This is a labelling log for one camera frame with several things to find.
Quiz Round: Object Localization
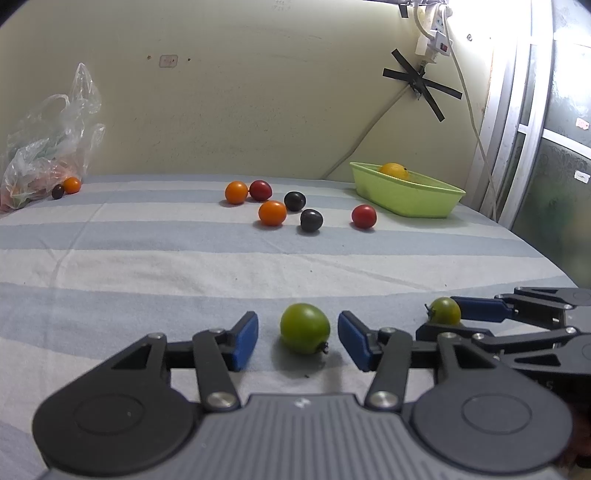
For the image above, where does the beige wall cable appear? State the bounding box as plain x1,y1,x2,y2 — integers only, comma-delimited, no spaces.
321,85,419,180

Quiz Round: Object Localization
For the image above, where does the clear plastic bag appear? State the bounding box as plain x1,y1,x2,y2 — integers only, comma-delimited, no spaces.
0,62,106,213

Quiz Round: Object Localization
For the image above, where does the green plastic basket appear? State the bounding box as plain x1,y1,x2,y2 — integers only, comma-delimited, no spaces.
349,161,466,219

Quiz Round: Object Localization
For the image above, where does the striped bed sheet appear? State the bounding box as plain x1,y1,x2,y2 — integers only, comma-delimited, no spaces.
0,173,591,480

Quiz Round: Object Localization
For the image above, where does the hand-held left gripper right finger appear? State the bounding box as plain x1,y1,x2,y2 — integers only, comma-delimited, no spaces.
338,311,504,411

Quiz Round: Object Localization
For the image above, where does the green cherry tomato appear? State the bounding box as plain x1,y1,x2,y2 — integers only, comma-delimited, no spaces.
427,298,461,326
280,303,331,356

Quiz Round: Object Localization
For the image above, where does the black tape cross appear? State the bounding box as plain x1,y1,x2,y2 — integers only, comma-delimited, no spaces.
382,48,463,123

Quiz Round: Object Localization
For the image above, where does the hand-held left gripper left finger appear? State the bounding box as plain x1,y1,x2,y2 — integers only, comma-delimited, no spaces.
95,311,259,413

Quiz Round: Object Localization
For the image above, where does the white power strip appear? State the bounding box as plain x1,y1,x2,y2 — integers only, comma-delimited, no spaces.
416,2,453,63

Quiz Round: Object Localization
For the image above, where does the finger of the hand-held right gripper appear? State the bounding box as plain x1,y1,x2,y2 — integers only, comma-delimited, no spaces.
455,286,578,324
416,322,580,357

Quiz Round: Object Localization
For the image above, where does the yellow tomato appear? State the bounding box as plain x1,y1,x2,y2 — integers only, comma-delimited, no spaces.
379,162,410,181

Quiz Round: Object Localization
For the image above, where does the white power cable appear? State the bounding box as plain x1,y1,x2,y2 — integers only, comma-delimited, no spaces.
445,44,502,222

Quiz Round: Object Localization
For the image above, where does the white window frame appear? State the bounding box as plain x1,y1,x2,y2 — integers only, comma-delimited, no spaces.
464,0,591,282

